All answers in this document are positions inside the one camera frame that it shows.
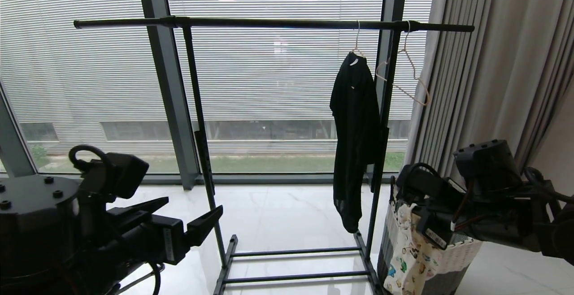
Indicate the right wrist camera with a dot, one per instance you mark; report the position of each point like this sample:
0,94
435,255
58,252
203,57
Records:
426,187

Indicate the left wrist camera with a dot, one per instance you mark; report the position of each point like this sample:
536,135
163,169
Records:
125,174

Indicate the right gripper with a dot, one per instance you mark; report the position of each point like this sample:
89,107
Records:
441,230

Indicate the pink clothes hanger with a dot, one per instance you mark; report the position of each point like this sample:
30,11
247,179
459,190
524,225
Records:
357,39
411,64

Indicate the black garment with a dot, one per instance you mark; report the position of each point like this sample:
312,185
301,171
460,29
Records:
354,129

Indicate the black clothes rack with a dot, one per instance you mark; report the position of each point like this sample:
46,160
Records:
269,23

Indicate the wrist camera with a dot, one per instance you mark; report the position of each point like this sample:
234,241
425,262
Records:
125,174
426,187

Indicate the white laundry basket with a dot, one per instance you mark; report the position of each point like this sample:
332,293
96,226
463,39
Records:
453,259

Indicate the beige curtain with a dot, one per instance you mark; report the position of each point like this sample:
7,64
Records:
493,62

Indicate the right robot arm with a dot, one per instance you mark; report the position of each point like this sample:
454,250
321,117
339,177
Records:
489,165

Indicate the window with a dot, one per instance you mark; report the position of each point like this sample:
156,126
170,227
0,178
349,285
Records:
269,84

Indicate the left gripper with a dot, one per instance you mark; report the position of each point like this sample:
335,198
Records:
152,241

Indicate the cream printed garment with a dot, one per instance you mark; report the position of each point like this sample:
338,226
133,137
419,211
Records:
408,259

